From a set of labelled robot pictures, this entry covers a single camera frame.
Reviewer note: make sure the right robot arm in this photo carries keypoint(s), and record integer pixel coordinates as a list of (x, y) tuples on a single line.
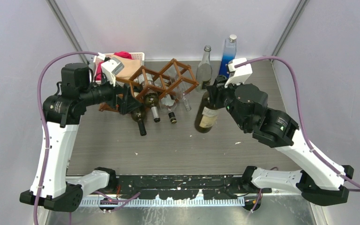
[(319, 180)]

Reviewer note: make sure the red cloth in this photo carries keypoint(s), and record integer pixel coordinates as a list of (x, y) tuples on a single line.
[(121, 54)]

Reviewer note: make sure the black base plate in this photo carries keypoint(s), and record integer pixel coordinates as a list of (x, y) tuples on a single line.
[(180, 187)]

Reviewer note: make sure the beige folded cloth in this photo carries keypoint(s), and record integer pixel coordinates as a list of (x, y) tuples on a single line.
[(130, 67)]

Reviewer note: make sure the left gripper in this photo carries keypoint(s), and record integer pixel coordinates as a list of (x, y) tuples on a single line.
[(127, 102)]

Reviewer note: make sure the blue square glass bottle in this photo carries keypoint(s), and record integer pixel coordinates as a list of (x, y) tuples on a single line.
[(229, 53)]

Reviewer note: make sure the dark wine bottle silver cap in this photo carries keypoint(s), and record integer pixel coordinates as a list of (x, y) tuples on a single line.
[(150, 99)]

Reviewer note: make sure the small clear glass bottle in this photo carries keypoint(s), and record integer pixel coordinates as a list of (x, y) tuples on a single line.
[(184, 99)]

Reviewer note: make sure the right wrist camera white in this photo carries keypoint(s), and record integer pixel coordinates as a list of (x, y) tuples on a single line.
[(238, 75)]

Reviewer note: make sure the dark wine bottle black neck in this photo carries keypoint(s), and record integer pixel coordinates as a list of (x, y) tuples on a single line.
[(138, 115)]

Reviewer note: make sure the clear bottle gold black cap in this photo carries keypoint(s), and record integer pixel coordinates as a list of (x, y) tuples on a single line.
[(168, 105)]

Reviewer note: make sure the dark green wine bottle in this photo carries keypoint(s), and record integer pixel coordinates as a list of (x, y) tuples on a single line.
[(206, 116)]

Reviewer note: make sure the brown wooden wine rack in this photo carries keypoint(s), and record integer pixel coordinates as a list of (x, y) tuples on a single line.
[(175, 79)]

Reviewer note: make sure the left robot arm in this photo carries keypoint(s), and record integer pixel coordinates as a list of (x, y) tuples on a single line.
[(61, 116)]

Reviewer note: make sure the white plastic basket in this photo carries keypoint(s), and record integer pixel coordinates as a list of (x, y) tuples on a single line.
[(139, 55)]

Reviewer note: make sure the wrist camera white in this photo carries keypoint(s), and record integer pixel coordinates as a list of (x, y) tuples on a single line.
[(110, 68), (238, 75)]

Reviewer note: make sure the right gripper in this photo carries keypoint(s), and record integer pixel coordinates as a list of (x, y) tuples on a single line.
[(217, 90)]

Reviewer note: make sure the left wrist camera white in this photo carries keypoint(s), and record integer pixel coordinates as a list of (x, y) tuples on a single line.
[(110, 68)]

